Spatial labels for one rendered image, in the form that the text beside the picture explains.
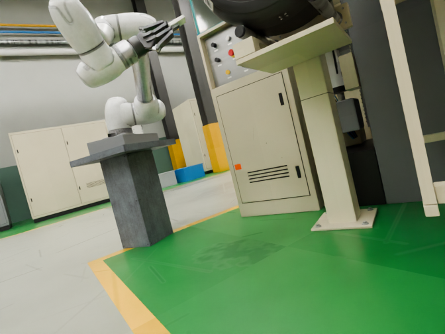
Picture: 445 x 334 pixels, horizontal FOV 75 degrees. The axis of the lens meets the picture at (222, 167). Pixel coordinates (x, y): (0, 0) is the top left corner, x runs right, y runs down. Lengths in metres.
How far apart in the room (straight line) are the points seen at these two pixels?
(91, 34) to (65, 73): 8.50
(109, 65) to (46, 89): 8.30
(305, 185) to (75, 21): 1.38
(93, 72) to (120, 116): 0.93
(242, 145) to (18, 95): 7.98
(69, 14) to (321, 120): 1.07
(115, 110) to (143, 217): 0.72
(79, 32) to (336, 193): 1.22
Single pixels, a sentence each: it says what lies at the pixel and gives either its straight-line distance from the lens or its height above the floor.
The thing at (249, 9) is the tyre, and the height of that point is 0.95.
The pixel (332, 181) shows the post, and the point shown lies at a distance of 1.46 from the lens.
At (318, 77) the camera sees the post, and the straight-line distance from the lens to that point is 1.45.
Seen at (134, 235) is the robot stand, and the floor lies 0.08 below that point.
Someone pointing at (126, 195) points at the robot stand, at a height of 0.35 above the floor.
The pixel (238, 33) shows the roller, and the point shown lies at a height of 0.89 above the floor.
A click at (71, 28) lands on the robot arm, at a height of 0.96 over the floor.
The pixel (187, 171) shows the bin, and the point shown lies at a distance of 6.76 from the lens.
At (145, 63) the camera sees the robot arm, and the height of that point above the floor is 1.07.
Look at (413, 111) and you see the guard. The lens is 0.53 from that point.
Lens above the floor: 0.48
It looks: 3 degrees down
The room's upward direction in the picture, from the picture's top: 14 degrees counter-clockwise
